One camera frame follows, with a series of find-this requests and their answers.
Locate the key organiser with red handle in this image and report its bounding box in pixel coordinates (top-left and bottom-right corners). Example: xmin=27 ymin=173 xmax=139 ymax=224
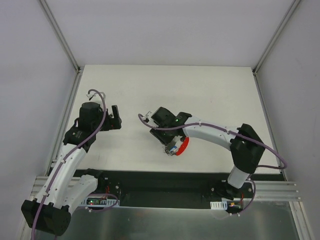
xmin=164 ymin=136 xmax=190 ymax=156

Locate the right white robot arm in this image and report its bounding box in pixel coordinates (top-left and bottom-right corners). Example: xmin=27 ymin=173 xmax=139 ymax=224
xmin=145 ymin=107 xmax=265 ymax=200

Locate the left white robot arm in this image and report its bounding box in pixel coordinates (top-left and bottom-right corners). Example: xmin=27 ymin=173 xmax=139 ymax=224
xmin=21 ymin=101 xmax=122 ymax=239

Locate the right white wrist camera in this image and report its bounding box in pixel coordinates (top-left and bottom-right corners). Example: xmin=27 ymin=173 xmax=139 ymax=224
xmin=142 ymin=111 xmax=153 ymax=123

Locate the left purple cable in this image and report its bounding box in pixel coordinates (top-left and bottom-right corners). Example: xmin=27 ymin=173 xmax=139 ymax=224
xmin=31 ymin=88 xmax=121 ymax=238

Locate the purple cable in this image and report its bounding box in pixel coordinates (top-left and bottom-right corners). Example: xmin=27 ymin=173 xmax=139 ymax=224
xmin=137 ymin=113 xmax=288 ymax=217
xmin=31 ymin=88 xmax=121 ymax=238

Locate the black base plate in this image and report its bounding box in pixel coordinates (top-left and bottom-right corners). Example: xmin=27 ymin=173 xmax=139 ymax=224
xmin=48 ymin=168 xmax=286 ymax=208

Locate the left white cable duct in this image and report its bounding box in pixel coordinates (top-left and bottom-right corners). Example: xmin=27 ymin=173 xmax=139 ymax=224
xmin=79 ymin=197 xmax=120 ymax=208

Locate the white cable duct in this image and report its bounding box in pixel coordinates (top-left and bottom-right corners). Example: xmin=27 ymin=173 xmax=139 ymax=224
xmin=79 ymin=197 xmax=120 ymax=208
xmin=210 ymin=201 xmax=228 ymax=211

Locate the left aluminium frame post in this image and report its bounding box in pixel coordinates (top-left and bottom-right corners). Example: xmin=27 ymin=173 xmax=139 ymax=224
xmin=37 ymin=0 xmax=82 ymax=74

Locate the aluminium frame post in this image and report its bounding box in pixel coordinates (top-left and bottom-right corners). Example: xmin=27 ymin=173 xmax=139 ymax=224
xmin=252 ymin=0 xmax=302 ymax=76
xmin=37 ymin=0 xmax=82 ymax=74

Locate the right white cable duct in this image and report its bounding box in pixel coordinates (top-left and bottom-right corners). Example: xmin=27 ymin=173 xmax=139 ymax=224
xmin=210 ymin=201 xmax=228 ymax=211

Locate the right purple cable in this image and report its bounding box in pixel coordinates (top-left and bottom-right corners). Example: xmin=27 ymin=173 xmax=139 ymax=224
xmin=137 ymin=113 xmax=288 ymax=217

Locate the right aluminium frame post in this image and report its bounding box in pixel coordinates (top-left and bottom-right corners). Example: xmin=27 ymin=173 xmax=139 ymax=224
xmin=252 ymin=0 xmax=302 ymax=76

